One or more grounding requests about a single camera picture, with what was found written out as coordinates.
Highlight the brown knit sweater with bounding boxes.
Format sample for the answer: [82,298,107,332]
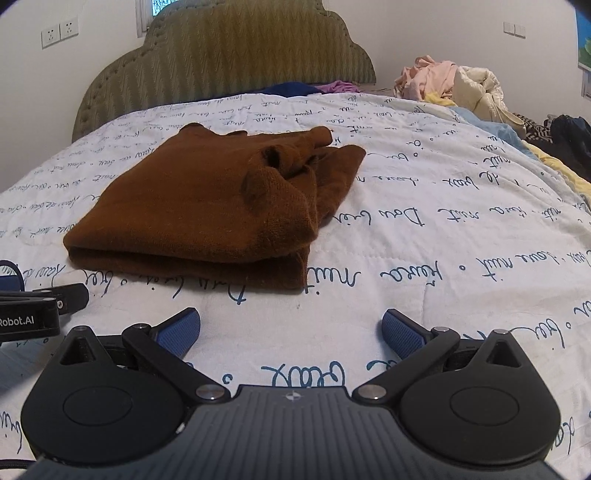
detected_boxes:
[63,123,366,290]

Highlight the dark clothes pile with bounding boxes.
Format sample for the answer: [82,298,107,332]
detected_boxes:
[516,114,591,181]

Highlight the white quilt with blue script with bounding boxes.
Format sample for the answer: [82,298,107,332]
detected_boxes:
[1,94,590,479]

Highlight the light blue garment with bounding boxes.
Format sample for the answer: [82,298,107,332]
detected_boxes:
[451,106,537,160]

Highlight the yellow garment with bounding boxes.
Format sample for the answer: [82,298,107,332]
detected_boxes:
[425,93,590,203]

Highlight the cream puffy jacket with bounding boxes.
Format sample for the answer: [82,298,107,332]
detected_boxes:
[452,66,526,138]

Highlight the pink crumpled garment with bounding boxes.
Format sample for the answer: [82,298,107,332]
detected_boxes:
[394,55,458,101]

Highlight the purple garment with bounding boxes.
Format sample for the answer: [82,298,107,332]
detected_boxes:
[315,80,361,94]

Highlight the dark blue garment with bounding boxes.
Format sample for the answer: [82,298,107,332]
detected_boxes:
[256,81,322,98]

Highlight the olive green padded headboard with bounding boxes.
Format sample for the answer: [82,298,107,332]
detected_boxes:
[71,1,377,141]

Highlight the window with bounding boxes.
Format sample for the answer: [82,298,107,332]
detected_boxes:
[134,0,176,37]

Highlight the white double wall socket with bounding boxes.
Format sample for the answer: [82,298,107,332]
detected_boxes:
[41,17,79,49]

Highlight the white wall switch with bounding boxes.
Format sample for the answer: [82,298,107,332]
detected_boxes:
[503,22,527,39]

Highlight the lotus flower wall poster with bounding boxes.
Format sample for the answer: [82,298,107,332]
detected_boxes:
[576,11,591,71]

